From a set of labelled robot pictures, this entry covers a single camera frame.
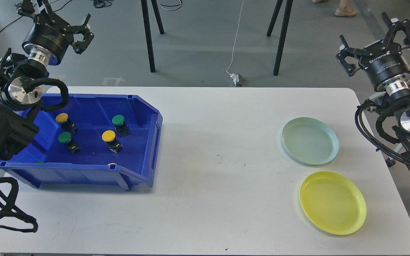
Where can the person's foot in shoe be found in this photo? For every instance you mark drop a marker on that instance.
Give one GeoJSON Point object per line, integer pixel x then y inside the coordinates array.
{"type": "Point", "coordinates": [346, 12]}

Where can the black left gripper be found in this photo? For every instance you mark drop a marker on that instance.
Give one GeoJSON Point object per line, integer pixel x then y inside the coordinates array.
{"type": "Point", "coordinates": [50, 36]}

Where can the black tripod leg left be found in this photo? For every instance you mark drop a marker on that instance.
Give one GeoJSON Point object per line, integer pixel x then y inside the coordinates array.
{"type": "Point", "coordinates": [147, 30]}

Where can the yellow push button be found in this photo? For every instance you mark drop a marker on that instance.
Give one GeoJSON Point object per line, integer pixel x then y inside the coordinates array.
{"type": "Point", "coordinates": [66, 123]}
{"type": "Point", "coordinates": [109, 137]}

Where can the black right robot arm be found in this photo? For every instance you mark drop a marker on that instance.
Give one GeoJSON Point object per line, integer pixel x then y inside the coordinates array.
{"type": "Point", "coordinates": [398, 32]}

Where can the black tripod leg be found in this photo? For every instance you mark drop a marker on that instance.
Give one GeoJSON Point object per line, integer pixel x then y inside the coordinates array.
{"type": "Point", "coordinates": [147, 30]}
{"type": "Point", "coordinates": [283, 32]}

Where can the grey power adapter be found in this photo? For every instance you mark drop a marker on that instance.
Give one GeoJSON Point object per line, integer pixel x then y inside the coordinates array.
{"type": "Point", "coordinates": [237, 79]}

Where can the yellow plate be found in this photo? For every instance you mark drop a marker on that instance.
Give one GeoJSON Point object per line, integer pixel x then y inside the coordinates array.
{"type": "Point", "coordinates": [333, 203]}

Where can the light green plate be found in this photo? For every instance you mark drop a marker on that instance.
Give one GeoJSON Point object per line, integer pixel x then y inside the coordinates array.
{"type": "Point", "coordinates": [309, 141]}

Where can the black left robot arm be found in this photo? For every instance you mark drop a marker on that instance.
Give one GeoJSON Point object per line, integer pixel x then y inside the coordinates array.
{"type": "Point", "coordinates": [26, 89]}

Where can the green push button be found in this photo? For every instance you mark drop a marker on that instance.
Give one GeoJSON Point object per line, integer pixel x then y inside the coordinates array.
{"type": "Point", "coordinates": [66, 138]}
{"type": "Point", "coordinates": [120, 125]}

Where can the blue plastic bin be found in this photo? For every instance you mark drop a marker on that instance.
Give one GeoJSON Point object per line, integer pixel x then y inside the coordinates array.
{"type": "Point", "coordinates": [47, 161]}

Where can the black tripod leg right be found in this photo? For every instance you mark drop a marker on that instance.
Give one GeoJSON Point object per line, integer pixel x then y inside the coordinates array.
{"type": "Point", "coordinates": [283, 32]}

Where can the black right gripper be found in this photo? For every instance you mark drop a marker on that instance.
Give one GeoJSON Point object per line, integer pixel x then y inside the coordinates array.
{"type": "Point", "coordinates": [386, 65]}

